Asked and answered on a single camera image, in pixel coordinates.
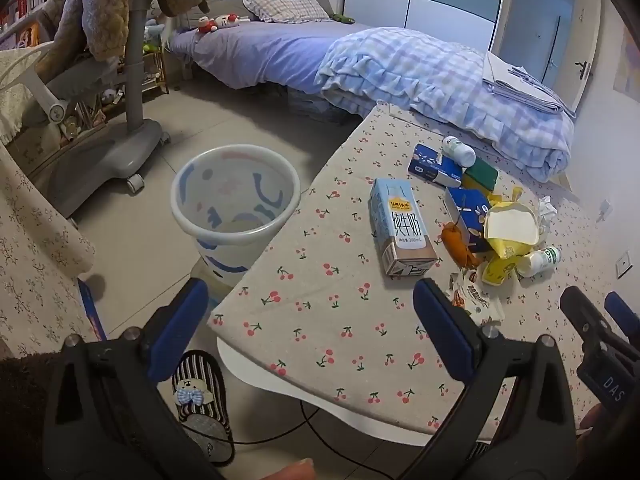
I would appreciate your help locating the white patterned plastic bin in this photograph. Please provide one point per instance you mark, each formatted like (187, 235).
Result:
(225, 260)

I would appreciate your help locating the striped slipper with bear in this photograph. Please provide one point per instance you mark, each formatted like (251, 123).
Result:
(200, 410)

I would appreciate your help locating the cherry print tablecloth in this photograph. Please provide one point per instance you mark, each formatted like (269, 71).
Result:
(340, 270)

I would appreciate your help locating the red and white plush toy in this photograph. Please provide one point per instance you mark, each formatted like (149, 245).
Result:
(206, 24)

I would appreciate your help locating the checked frilled pillow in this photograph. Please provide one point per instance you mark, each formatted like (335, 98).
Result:
(285, 5)

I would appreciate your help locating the white table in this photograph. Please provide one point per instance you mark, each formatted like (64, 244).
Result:
(260, 375)

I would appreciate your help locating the grey rolling stand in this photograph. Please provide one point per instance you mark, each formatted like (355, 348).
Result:
(115, 150)

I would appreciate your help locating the white and orange snack wrapper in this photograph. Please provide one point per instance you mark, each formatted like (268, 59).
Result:
(475, 300)

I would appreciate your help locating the light blue milk carton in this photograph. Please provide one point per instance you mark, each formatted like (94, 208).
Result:
(400, 225)

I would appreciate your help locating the green plush toy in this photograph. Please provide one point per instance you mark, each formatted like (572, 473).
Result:
(344, 18)

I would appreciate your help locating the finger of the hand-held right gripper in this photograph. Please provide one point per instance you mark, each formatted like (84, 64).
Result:
(619, 306)
(575, 305)

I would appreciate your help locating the person's right hand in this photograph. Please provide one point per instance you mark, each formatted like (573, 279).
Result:
(593, 417)

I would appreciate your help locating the floral print cloth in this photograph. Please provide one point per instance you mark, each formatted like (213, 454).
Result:
(35, 260)

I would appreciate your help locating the small white drink bottle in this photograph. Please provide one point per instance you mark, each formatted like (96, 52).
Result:
(540, 260)

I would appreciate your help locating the wooden shelf with toys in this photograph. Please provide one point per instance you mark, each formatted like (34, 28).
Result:
(152, 65)

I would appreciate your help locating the white wall socket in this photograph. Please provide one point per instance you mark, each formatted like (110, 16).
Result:
(625, 265)

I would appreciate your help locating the yellow torn paper wrapper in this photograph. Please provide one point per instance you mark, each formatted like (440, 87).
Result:
(512, 230)

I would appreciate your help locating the white door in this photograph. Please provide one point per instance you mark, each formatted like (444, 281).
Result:
(545, 25)

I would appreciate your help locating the blue checked blanket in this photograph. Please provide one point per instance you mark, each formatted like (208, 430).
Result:
(425, 75)

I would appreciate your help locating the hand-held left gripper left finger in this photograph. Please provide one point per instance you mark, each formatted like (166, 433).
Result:
(180, 330)

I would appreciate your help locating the purple fleece garment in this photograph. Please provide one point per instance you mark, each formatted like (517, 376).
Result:
(75, 5)

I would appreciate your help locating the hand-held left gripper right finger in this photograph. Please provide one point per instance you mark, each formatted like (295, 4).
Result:
(440, 325)

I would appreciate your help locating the folded striped cloth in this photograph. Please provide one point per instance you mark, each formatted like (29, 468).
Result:
(520, 85)

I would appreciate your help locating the closed dark blue box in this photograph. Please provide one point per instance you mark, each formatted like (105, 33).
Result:
(432, 165)

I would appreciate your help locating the green and yellow sponge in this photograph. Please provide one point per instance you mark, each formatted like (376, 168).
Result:
(481, 172)

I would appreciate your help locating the white bottle with green label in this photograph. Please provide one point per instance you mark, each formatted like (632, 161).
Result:
(460, 150)

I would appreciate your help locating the person's left hand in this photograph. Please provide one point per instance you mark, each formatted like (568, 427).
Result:
(295, 471)

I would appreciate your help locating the white tissue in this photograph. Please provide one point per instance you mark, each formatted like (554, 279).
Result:
(546, 209)

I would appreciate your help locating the bookshelf with books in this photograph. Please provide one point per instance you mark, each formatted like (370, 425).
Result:
(30, 5)

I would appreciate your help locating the wall poster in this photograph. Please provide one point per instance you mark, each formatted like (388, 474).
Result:
(629, 65)

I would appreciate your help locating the bed with purple sheet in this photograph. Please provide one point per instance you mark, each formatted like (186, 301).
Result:
(260, 55)

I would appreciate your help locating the torn dark blue box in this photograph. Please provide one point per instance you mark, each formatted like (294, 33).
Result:
(467, 210)

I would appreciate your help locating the white wall switch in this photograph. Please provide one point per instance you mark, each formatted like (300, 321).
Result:
(605, 209)

